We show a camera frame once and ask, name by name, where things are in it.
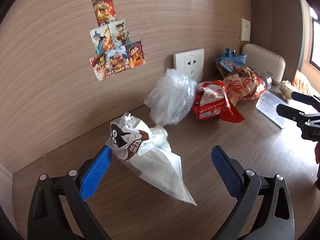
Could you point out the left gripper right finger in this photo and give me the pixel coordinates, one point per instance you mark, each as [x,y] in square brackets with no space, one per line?
[275,219]

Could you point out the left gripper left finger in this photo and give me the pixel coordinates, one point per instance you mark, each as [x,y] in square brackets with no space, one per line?
[47,218]

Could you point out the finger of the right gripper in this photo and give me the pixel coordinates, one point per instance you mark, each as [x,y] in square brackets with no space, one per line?
[314,100]
[302,119]

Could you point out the red white wrapper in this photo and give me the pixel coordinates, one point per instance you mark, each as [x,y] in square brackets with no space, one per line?
[241,84]

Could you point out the red snack wrapper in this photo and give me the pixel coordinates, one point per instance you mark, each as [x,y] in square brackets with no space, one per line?
[211,100]

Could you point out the clear plastic bag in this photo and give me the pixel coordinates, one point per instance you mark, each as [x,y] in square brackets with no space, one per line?
[172,98]

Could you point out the clear plastic bottle orange label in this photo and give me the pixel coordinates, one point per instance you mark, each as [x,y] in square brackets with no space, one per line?
[261,83]

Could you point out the small crumpled paper ball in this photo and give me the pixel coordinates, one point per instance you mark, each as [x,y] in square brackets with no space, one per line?
[285,88]

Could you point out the clear plastic container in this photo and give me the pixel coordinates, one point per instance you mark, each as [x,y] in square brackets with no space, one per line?
[267,104]

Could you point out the black framed window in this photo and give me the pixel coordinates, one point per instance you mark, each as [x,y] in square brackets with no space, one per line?
[315,41]

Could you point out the white tissue box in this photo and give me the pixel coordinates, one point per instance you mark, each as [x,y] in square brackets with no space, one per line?
[265,61]

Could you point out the blue snack bag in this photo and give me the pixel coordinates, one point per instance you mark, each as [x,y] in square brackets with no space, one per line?
[230,61]

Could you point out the white panda print bag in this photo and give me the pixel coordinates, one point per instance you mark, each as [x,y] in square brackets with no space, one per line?
[147,153]

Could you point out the cartoon sticker strip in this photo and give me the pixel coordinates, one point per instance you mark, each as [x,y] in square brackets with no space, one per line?
[114,50]

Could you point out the upper white wall socket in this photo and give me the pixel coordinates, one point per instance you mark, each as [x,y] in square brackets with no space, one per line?
[245,31]

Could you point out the white wall socket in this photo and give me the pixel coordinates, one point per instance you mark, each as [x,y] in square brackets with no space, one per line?
[245,31]
[190,63]

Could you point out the lower white wall socket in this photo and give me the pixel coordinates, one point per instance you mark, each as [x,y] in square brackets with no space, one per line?
[190,63]

